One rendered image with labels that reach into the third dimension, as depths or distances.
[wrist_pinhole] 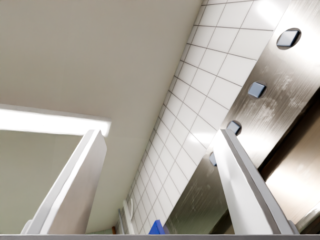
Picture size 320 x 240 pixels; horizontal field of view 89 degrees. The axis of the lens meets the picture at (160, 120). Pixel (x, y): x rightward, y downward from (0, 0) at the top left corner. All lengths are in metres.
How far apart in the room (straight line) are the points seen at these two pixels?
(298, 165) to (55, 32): 1.02
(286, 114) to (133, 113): 0.81
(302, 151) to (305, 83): 0.19
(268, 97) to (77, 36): 0.83
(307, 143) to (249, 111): 0.19
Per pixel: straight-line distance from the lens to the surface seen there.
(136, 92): 1.03
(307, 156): 0.60
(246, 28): 0.80
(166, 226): 1.10
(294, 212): 0.61
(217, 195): 0.76
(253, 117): 0.65
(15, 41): 0.97
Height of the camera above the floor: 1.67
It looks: 52 degrees up
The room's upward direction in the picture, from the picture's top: 38 degrees counter-clockwise
